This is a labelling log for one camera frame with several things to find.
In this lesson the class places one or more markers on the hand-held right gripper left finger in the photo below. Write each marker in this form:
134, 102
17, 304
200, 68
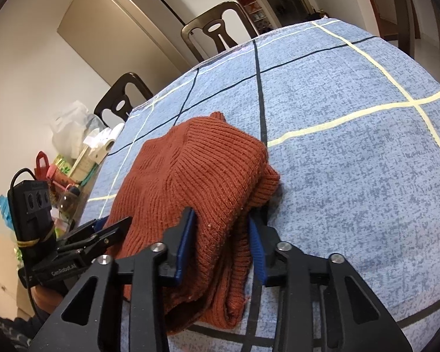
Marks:
187, 242

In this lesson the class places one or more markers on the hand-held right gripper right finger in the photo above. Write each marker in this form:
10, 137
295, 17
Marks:
257, 251

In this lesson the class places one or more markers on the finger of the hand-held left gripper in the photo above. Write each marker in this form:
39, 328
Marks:
91, 227
106, 236

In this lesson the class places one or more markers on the rust red knitted sweater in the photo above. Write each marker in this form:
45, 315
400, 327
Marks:
190, 161

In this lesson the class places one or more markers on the person's left forearm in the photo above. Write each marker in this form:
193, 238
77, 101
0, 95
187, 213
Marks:
22, 333

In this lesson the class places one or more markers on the person's left hand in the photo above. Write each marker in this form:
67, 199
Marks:
47, 297

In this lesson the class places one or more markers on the teal plastic packet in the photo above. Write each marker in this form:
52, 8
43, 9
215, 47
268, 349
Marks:
3, 209

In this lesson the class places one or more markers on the clear plastic bottle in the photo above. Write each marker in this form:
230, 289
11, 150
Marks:
68, 203

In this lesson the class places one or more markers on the cream cardboard box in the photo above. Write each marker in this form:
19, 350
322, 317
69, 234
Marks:
82, 165

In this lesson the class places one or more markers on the white paper roll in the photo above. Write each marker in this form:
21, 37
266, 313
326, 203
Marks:
108, 141

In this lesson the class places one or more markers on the white plastic bag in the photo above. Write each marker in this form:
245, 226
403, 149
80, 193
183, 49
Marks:
69, 124

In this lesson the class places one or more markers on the blue checked tablecloth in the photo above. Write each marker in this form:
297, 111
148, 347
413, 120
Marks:
333, 154

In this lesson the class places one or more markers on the dark wooden chair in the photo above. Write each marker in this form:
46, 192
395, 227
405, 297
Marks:
110, 97
198, 25
403, 18

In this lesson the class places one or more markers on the beige cabinet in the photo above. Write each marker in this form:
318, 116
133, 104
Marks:
113, 18

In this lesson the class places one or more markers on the shoe rack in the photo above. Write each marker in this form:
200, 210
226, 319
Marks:
255, 5

